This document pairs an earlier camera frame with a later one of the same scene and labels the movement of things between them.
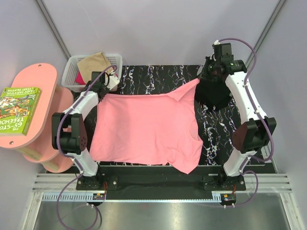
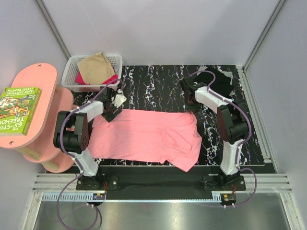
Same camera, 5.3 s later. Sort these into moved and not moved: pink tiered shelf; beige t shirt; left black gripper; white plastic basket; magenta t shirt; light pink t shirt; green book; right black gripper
Moved: right black gripper; left black gripper; light pink t shirt
Not moved: green book; magenta t shirt; pink tiered shelf; beige t shirt; white plastic basket
